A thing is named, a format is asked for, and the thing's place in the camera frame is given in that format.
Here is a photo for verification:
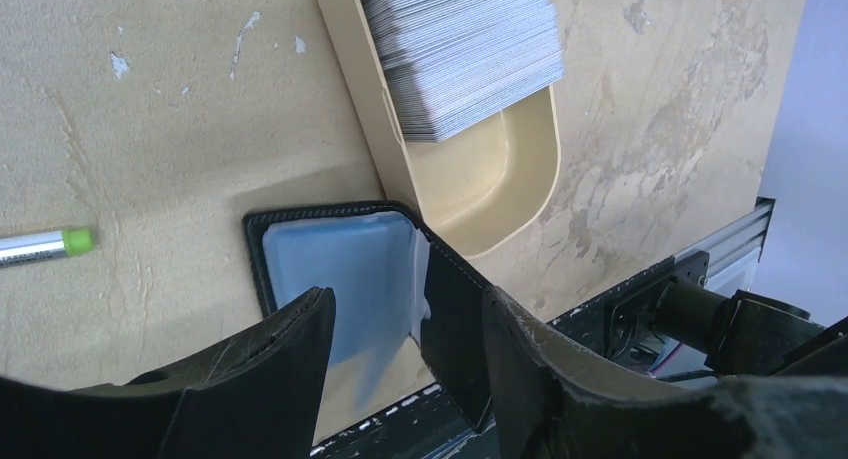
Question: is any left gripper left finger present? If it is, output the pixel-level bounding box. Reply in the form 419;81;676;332
1;288;336;458

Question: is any stack of credit cards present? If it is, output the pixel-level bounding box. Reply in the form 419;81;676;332
360;0;565;142

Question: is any black leather card holder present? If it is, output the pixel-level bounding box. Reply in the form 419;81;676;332
242;201;492;440

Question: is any silver green-capped marker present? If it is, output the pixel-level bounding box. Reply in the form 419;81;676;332
1;228;95;269

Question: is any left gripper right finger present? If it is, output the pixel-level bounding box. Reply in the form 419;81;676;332
482;287;847;458

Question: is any beige plastic tray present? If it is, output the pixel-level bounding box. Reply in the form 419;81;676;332
317;0;562;259

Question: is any aluminium frame rail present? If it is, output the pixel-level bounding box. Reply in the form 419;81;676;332
675;198;775;297

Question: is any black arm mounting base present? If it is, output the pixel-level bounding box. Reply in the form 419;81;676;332
311;250;848;459

